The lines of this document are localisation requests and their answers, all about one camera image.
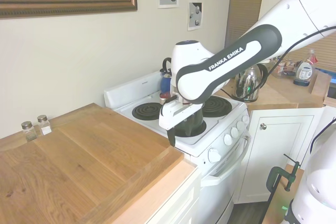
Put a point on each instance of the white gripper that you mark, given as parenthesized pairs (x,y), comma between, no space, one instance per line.
(168,115)

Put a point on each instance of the black cooking pot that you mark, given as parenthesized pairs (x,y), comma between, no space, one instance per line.
(198,121)

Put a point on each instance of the small black coil burner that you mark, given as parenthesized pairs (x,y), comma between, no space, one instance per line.
(202,129)
(147,111)

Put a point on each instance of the white stove knob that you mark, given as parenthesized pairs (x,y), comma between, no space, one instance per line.
(240,125)
(228,139)
(214,155)
(234,132)
(246,119)

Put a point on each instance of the large black coil burner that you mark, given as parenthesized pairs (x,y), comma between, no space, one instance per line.
(219,107)

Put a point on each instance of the blue stovetop kettle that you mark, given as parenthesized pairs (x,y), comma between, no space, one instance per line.
(166,83)

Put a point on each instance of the white counter cabinet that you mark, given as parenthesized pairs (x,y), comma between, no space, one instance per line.
(181,200)

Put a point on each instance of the white electric stove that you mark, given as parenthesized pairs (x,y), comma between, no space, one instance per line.
(218,190)

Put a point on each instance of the round metal cabinet knob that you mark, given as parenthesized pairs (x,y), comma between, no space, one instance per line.
(263,126)

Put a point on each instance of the shiny steel electric kettle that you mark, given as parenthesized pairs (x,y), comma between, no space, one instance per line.
(248,82)

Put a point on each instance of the large wooden butcher block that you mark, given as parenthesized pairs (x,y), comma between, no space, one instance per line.
(92,155)

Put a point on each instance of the dark green C-clamp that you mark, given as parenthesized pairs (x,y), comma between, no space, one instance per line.
(273,176)

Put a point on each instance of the white corner cabinet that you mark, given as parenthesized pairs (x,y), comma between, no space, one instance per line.
(283,142)

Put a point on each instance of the food package box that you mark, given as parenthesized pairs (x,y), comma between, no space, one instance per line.
(284,68)

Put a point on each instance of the glass salt shaker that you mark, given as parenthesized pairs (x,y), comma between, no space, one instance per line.
(43,125)

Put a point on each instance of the clear plastic soap bottle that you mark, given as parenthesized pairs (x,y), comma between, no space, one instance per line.
(304,69)

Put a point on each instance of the brown woven window blind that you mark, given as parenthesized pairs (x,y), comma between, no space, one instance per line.
(325,48)
(244,3)

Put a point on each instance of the glass pepper shaker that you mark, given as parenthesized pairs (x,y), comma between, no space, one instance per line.
(27,132)

